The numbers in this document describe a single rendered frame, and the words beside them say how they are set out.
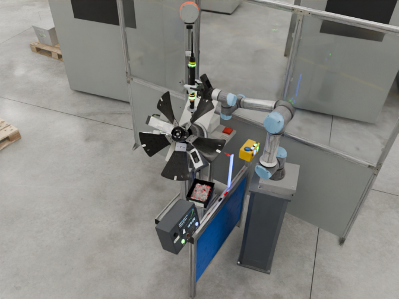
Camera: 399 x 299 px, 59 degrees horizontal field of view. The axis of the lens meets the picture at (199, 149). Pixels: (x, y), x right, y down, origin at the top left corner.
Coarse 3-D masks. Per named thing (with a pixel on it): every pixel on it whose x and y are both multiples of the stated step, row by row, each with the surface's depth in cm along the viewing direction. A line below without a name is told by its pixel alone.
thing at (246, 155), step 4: (248, 140) 286; (244, 144) 282; (248, 144) 282; (252, 144) 282; (256, 144) 283; (240, 148) 278; (244, 148) 278; (240, 152) 279; (244, 152) 277; (248, 152) 275; (252, 152) 276; (256, 152) 287; (240, 156) 281; (244, 156) 279; (248, 156) 277; (248, 160) 279
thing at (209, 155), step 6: (198, 138) 268; (204, 138) 268; (210, 138) 268; (192, 144) 263; (198, 144) 263; (204, 144) 263; (210, 144) 262; (216, 144) 262; (222, 144) 261; (198, 150) 260; (204, 150) 259; (210, 150) 259; (216, 150) 259; (204, 156) 257; (210, 156) 257; (216, 156) 256; (210, 162) 255
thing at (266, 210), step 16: (256, 176) 265; (256, 192) 254; (256, 208) 266; (272, 208) 261; (256, 224) 278; (272, 224) 272; (256, 240) 291; (272, 240) 284; (240, 256) 316; (256, 256) 305; (272, 256) 302
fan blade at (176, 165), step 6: (174, 156) 270; (180, 156) 271; (186, 156) 274; (168, 162) 270; (174, 162) 270; (180, 162) 272; (186, 162) 274; (168, 168) 270; (174, 168) 271; (180, 168) 272; (186, 168) 274; (162, 174) 271; (168, 174) 271; (174, 174) 272; (186, 174) 274; (180, 180) 273
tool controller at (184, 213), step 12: (180, 204) 213; (192, 204) 211; (168, 216) 206; (180, 216) 204; (192, 216) 212; (156, 228) 200; (168, 228) 197; (180, 228) 203; (168, 240) 200; (180, 240) 205
